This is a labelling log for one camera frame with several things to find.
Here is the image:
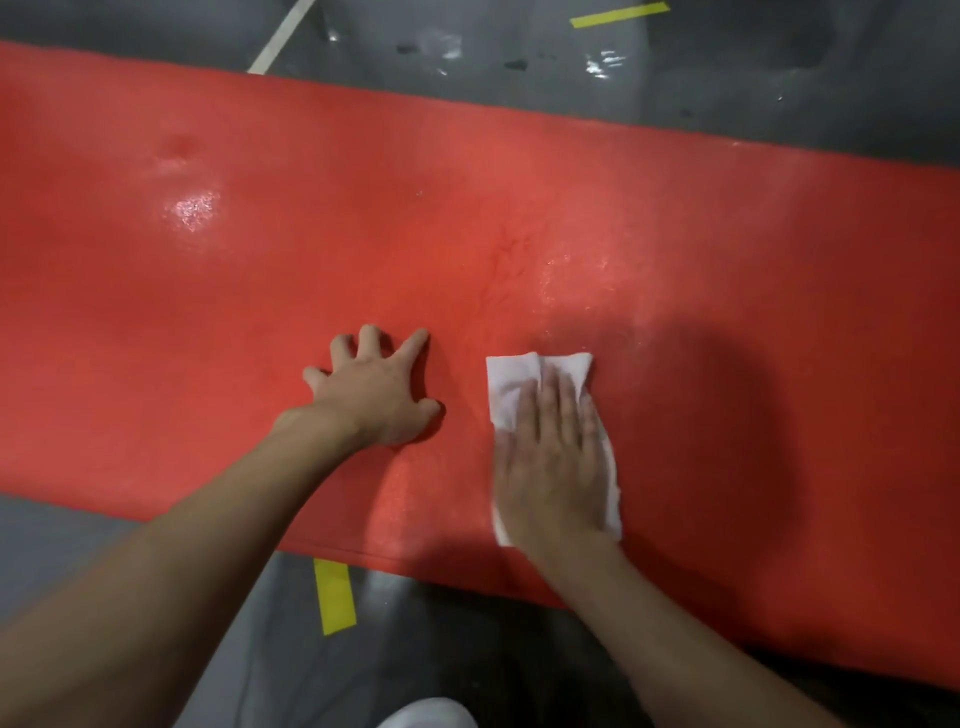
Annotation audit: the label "person's right hand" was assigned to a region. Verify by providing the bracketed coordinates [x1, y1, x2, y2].
[493, 368, 624, 565]

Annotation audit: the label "person's left hand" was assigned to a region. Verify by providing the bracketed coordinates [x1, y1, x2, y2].
[302, 324, 444, 451]

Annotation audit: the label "white wet wipe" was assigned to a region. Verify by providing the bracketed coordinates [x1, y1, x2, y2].
[485, 351, 624, 548]

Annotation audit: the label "red mat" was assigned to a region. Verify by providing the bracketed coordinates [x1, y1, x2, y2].
[0, 41, 960, 691]

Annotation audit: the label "person's left forearm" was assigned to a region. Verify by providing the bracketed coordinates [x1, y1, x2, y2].
[0, 408, 361, 728]

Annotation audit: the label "person's right forearm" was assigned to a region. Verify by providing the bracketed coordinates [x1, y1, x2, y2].
[536, 539, 849, 728]

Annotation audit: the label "yellow tape strip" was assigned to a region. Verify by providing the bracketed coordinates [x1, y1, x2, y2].
[569, 1, 673, 31]
[312, 557, 359, 637]

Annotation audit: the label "white shoe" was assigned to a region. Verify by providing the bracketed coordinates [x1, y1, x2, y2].
[377, 698, 480, 728]

